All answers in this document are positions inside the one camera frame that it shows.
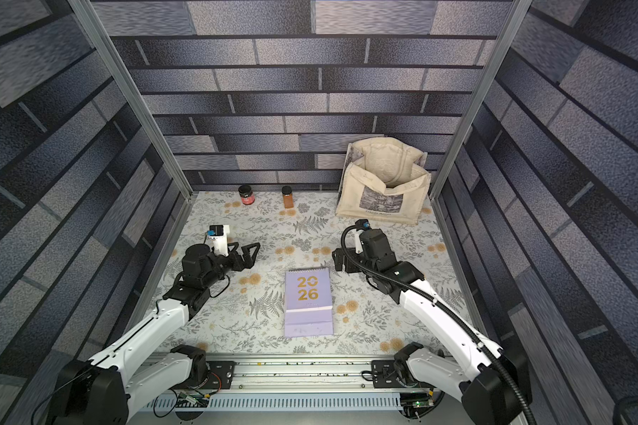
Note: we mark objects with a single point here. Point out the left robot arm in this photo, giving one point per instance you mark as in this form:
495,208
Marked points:
111,387

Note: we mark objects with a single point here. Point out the left circuit board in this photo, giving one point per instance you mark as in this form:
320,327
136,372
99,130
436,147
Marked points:
195,399

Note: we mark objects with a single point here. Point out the aluminium frame post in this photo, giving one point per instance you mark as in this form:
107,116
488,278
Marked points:
93,27
518,12

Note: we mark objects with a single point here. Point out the right aluminium frame post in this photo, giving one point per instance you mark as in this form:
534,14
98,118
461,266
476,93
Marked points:
518,12

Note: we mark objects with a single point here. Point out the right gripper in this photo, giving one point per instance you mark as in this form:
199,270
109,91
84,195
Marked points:
346,258

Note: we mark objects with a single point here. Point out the red-labelled dark jar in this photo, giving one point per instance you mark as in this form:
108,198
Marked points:
246,194

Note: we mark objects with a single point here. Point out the aluminium mounting rail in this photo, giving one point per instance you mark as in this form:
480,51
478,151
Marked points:
303,374

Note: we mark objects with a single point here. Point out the purple calendar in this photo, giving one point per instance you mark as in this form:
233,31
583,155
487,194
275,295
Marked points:
308,303

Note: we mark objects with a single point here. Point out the perforated metal grille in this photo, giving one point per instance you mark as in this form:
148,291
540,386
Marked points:
304,402

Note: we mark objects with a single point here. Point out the right circuit board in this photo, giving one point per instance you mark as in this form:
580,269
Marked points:
414,406

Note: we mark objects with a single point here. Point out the circuit board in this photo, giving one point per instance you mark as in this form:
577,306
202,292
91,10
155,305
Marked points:
414,406
195,399

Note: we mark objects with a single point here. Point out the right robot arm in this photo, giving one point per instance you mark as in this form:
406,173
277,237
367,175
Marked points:
492,384

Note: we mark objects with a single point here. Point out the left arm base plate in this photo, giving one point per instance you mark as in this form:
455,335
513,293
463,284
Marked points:
219,378

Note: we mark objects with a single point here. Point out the left aluminium frame post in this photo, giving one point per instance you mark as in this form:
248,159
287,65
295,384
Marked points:
93,27

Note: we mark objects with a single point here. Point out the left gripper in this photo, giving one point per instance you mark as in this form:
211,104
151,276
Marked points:
247,259

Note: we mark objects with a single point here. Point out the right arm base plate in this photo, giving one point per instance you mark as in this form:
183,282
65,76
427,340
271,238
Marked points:
385,375

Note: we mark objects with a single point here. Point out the beige canvas tote bag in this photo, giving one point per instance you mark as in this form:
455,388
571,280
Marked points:
383,180

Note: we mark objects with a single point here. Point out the amber spice jar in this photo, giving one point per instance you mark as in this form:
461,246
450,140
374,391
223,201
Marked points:
287,197

